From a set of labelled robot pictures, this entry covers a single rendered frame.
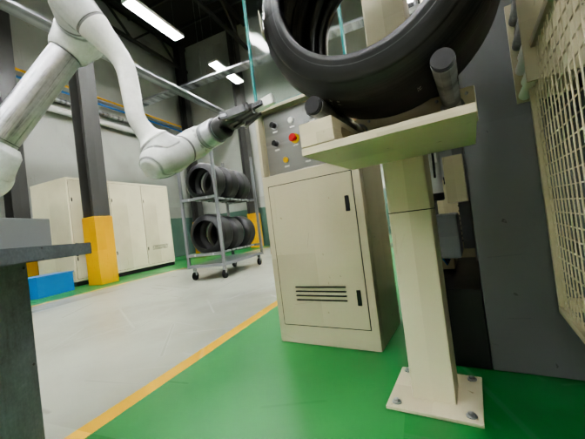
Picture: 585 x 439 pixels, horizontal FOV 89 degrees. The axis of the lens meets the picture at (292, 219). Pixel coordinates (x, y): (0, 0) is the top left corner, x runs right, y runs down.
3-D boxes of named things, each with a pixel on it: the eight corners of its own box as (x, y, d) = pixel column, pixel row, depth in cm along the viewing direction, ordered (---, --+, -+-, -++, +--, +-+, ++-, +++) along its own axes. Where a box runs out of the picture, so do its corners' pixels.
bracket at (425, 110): (347, 152, 106) (344, 125, 107) (479, 121, 86) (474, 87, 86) (344, 151, 103) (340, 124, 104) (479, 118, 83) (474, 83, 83)
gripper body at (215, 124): (206, 116, 99) (226, 104, 94) (225, 122, 106) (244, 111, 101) (211, 138, 98) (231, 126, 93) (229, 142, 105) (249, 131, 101)
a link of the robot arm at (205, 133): (213, 126, 109) (225, 120, 106) (218, 150, 109) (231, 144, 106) (193, 121, 102) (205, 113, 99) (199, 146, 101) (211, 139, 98)
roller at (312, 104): (353, 128, 102) (366, 125, 100) (353, 141, 102) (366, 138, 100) (303, 97, 73) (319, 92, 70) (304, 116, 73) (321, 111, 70)
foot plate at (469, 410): (402, 368, 119) (401, 363, 119) (481, 380, 105) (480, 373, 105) (386, 408, 96) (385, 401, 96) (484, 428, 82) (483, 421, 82)
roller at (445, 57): (446, 99, 88) (463, 100, 85) (442, 116, 88) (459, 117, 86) (433, 46, 58) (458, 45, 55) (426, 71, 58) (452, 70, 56)
